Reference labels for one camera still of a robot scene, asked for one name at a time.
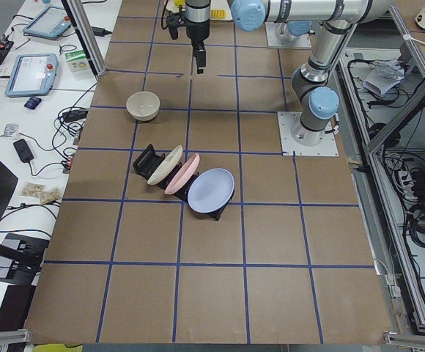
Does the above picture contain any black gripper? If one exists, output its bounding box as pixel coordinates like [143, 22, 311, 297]
[166, 0, 211, 74]

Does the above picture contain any blue plate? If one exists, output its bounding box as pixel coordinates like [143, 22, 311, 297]
[188, 168, 235, 213]

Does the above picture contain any green white carton box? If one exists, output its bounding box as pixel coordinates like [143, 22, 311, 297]
[64, 50, 89, 73]

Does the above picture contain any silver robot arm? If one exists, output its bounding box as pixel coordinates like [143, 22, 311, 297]
[231, 0, 392, 147]

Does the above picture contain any pink plate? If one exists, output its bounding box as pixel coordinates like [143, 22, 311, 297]
[164, 153, 200, 195]

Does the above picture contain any cream bowl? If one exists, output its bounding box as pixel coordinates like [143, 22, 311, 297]
[126, 91, 160, 122]

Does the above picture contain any cream plate in rack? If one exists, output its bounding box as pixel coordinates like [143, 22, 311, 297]
[147, 144, 183, 185]

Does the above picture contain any blue teach pendant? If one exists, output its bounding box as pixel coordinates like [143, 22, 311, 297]
[23, 6, 71, 40]
[5, 54, 59, 98]

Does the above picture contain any black power adapter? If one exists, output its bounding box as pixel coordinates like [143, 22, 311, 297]
[13, 139, 34, 163]

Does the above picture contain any aluminium frame post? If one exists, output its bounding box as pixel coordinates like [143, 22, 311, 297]
[61, 0, 106, 77]

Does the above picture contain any near blue teach pendant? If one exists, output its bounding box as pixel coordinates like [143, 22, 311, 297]
[5, 54, 59, 98]

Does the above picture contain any far blue teach pendant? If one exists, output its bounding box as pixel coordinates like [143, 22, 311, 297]
[23, 6, 71, 40]

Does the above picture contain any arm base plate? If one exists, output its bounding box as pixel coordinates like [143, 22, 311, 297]
[265, 21, 312, 49]
[277, 111, 339, 158]

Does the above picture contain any black plate rack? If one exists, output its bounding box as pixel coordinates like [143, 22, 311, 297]
[133, 144, 234, 221]

